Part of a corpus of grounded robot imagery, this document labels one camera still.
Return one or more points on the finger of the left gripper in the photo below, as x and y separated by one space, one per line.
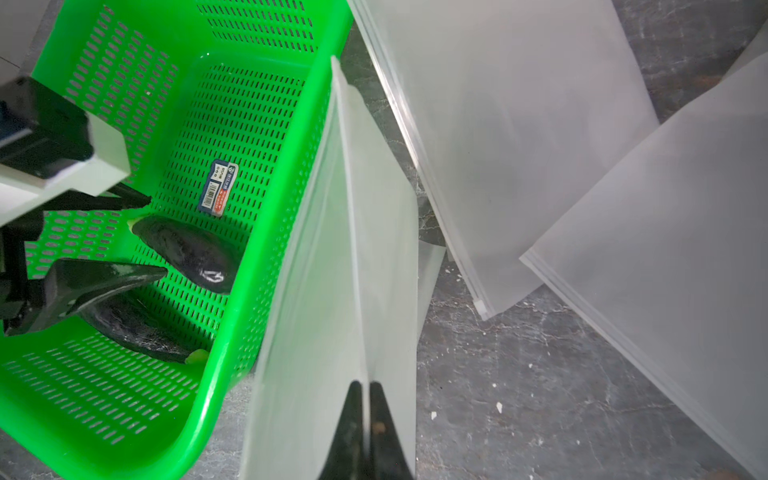
117 198
69 286

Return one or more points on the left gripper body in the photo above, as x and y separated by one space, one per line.
18 252

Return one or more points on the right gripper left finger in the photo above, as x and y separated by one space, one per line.
345 457

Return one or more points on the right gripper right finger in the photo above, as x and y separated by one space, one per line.
386 459

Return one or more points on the dark eggplant bottom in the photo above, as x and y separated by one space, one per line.
126 321

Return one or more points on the dark eggplant diagonal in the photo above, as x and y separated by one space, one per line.
201 257

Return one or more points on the clear zip-top bag stack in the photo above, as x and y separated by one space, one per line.
350 304

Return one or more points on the small label sticker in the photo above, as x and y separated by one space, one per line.
218 187

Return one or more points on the green plastic basket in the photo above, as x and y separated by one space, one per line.
222 106

